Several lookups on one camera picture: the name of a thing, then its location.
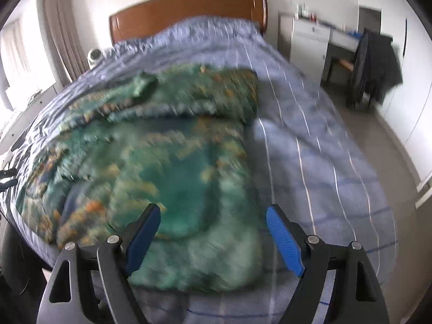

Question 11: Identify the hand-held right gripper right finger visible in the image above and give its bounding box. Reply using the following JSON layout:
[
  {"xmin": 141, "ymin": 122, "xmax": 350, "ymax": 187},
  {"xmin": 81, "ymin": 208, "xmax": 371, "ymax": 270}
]
[{"xmin": 266, "ymin": 204, "xmax": 390, "ymax": 324}]

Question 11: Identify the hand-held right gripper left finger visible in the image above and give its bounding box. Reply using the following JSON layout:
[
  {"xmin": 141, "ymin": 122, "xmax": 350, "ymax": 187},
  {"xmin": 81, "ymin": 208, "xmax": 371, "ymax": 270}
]
[{"xmin": 36, "ymin": 203, "xmax": 162, "ymax": 324}]

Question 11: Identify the green patterned padded jacket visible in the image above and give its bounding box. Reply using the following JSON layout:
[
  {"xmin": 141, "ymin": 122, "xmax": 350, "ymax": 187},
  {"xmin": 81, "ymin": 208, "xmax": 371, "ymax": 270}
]
[{"xmin": 15, "ymin": 64, "xmax": 267, "ymax": 292}]

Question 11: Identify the white window cabinet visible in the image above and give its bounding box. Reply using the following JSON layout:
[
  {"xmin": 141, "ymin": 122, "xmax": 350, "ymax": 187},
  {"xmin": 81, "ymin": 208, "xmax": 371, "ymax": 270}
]
[{"xmin": 0, "ymin": 84, "xmax": 65, "ymax": 163}]

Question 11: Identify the bed with blue checked sheet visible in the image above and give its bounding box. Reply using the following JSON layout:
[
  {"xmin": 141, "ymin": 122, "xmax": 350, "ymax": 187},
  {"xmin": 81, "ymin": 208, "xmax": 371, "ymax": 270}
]
[{"xmin": 7, "ymin": 15, "xmax": 397, "ymax": 324}]

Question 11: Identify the sheer white curtain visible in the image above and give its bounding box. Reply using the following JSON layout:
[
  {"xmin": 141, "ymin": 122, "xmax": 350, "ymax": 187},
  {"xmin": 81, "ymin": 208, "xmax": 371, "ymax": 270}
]
[{"xmin": 0, "ymin": 17, "xmax": 38, "ymax": 92}]

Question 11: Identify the small white fan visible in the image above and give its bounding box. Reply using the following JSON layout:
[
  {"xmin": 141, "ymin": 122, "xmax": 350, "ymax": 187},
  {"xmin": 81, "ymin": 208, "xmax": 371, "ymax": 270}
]
[{"xmin": 87, "ymin": 47, "xmax": 114, "ymax": 67}]

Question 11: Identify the beige curtain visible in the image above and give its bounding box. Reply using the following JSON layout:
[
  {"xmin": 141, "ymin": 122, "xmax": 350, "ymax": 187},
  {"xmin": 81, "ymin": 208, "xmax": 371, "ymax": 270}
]
[{"xmin": 40, "ymin": 0, "xmax": 90, "ymax": 85}]

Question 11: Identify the wooden chair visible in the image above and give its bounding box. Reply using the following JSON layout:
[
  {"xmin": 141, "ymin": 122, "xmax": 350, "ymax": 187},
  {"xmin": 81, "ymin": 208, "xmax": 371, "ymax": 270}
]
[{"xmin": 326, "ymin": 57, "xmax": 356, "ymax": 86}]

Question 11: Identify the white wardrobe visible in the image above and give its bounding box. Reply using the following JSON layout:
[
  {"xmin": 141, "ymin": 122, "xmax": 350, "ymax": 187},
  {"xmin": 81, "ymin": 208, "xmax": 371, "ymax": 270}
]
[{"xmin": 378, "ymin": 0, "xmax": 432, "ymax": 190}]

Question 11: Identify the chair with black coat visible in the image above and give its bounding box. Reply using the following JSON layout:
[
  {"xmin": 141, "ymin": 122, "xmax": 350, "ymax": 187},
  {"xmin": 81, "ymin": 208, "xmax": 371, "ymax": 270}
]
[{"xmin": 347, "ymin": 28, "xmax": 404, "ymax": 109}]

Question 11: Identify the white desk with drawers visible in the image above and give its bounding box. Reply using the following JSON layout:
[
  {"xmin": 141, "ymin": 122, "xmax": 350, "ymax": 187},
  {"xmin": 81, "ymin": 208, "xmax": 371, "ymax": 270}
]
[{"xmin": 277, "ymin": 12, "xmax": 362, "ymax": 86}]

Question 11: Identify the brown wooden headboard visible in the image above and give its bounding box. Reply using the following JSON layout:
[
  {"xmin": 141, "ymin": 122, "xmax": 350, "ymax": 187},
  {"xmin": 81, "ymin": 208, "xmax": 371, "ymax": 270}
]
[{"xmin": 109, "ymin": 0, "xmax": 268, "ymax": 46}]

